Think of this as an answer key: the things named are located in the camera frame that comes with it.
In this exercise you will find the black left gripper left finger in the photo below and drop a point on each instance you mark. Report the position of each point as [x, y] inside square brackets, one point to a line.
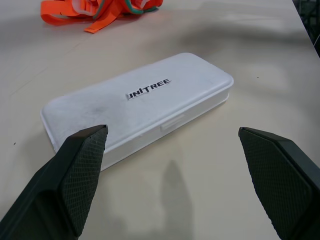
[57, 190]

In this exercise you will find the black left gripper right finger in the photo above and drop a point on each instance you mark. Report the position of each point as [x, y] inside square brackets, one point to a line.
[277, 180]

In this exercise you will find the white plastic Unitree case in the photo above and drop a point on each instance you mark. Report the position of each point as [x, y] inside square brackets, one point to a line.
[140, 107]

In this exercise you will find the orange fabric strap bundle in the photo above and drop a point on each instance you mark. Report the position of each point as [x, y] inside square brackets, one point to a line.
[100, 12]

